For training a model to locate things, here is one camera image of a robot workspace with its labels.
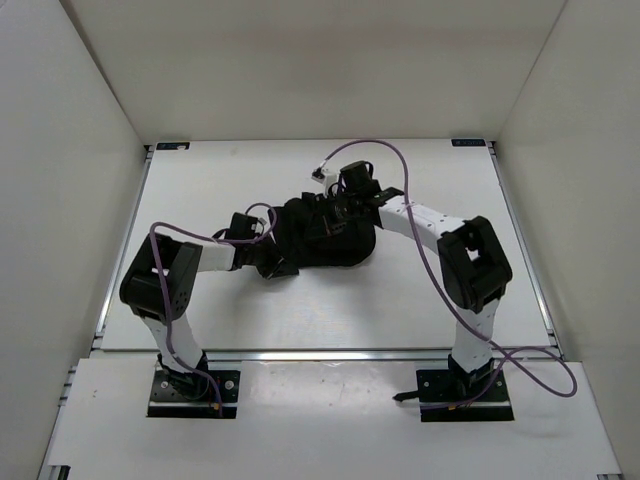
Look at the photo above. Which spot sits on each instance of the left blue corner label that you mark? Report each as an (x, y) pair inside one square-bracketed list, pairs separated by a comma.
[(172, 146)]

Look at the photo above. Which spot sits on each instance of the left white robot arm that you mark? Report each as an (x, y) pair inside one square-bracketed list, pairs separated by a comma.
[(160, 280)]

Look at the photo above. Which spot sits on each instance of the aluminium table rail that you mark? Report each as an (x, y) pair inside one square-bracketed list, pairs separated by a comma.
[(328, 355)]

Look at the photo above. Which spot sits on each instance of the blue corner label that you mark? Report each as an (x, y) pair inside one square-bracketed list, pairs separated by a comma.
[(172, 146), (468, 142)]

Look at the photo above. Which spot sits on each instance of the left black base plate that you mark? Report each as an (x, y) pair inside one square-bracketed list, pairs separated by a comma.
[(199, 402)]

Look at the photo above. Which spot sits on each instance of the right blue corner label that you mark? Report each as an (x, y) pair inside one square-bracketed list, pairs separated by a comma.
[(468, 142)]

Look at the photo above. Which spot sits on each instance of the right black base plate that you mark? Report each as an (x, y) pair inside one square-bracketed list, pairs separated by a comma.
[(441, 399)]

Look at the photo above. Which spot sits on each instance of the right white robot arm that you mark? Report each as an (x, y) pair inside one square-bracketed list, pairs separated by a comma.
[(474, 267)]

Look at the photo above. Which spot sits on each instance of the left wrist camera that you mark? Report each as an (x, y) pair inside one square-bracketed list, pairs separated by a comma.
[(259, 227)]

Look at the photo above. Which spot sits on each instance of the black pleated skirt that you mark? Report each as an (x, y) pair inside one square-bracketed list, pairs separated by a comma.
[(348, 249)]

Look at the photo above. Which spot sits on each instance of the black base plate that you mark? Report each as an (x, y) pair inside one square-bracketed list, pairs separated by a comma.
[(441, 399), (199, 402)]

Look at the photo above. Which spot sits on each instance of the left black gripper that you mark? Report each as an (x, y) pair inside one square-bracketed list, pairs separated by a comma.
[(277, 265)]

